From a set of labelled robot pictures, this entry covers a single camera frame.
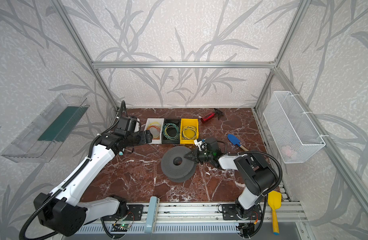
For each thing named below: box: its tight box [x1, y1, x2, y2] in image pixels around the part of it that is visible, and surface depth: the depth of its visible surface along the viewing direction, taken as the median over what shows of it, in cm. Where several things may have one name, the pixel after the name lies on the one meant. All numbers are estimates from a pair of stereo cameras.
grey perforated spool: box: [161, 146, 196, 183], surface depth 85 cm
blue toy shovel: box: [227, 134, 249, 152], surface depth 104 cm
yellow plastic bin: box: [180, 118, 199, 145], surface depth 102 cm
